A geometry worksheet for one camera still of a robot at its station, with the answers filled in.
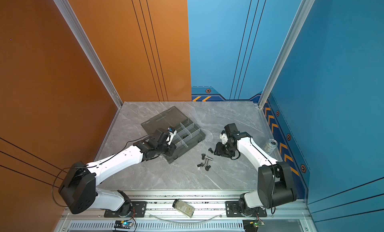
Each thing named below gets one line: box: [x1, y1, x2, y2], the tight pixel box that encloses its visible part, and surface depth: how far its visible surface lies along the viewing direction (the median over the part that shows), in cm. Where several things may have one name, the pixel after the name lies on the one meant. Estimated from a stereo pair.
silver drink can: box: [263, 138, 278, 154], surface depth 84 cm
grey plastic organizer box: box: [141, 106, 206, 164], surface depth 107 cm
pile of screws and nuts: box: [197, 153, 213, 171], surface depth 91 cm
